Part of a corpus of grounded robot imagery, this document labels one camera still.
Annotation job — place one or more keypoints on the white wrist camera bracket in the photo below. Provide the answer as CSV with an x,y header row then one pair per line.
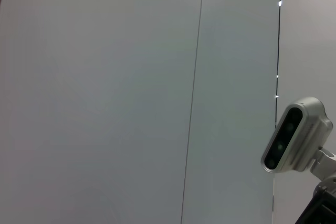
x,y
324,161

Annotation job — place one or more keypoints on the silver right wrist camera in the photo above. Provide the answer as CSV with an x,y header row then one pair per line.
x,y
294,137

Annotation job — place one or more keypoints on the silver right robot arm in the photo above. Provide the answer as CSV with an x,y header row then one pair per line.
x,y
326,186

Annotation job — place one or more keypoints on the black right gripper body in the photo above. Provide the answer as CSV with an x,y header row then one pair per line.
x,y
323,208

